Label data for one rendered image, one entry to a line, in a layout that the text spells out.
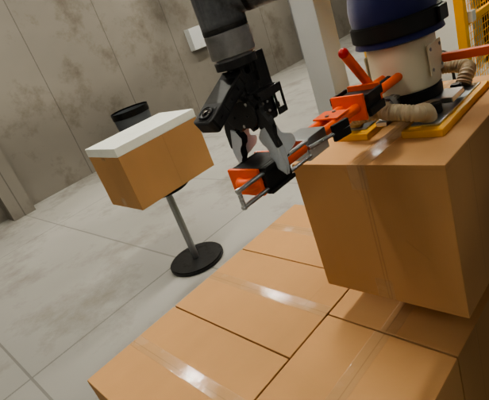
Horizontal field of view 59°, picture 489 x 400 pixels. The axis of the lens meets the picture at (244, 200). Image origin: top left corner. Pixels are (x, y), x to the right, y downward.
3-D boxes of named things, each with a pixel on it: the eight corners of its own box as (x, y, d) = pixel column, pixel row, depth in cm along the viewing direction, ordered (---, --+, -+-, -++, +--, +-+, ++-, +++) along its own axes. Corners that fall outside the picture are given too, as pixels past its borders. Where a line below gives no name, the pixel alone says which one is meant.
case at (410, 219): (413, 188, 163) (394, 87, 148) (537, 194, 134) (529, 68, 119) (328, 283, 129) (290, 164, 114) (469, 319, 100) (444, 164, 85)
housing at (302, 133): (304, 147, 91) (298, 127, 89) (331, 146, 86) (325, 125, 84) (285, 162, 87) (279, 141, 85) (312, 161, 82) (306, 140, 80)
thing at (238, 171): (263, 173, 84) (256, 150, 82) (293, 174, 79) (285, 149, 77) (236, 194, 79) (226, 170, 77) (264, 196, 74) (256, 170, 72)
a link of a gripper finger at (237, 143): (263, 162, 84) (263, 120, 78) (244, 176, 81) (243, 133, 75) (252, 156, 86) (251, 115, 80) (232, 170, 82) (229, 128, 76)
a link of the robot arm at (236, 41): (225, 32, 64) (192, 42, 70) (236, 62, 66) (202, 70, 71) (257, 19, 68) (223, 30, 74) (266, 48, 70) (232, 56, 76)
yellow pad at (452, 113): (452, 90, 124) (449, 74, 122) (490, 86, 117) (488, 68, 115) (402, 139, 104) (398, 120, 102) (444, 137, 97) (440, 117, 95)
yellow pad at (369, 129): (390, 98, 138) (387, 83, 136) (421, 94, 131) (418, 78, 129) (335, 142, 118) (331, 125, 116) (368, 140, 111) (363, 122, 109)
